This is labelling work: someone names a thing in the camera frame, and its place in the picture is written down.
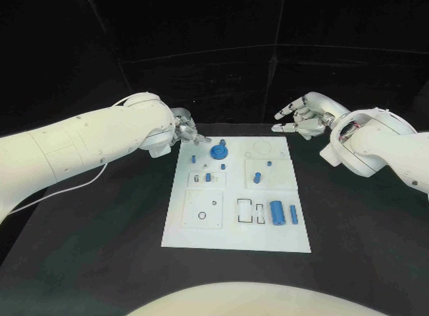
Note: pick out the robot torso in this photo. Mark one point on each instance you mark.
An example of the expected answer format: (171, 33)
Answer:
(256, 301)

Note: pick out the rounded blue peg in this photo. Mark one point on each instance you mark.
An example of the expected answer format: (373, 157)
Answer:
(256, 177)

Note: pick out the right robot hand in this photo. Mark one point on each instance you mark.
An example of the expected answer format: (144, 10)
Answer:
(317, 108)

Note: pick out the blue block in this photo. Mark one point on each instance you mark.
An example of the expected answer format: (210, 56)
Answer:
(207, 177)

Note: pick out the blue gear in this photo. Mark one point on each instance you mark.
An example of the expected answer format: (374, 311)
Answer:
(219, 151)

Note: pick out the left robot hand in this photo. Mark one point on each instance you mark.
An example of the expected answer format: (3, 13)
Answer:
(186, 128)

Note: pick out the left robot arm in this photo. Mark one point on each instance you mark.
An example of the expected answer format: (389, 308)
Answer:
(75, 143)

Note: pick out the thin blue cylinder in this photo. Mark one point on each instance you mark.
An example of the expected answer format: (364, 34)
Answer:
(292, 214)

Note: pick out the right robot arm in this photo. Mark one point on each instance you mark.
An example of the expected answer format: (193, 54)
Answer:
(389, 148)

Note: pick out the thick blue cylinder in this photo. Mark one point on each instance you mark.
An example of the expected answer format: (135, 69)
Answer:
(276, 212)

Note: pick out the white task board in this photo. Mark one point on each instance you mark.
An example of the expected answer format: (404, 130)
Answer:
(235, 237)

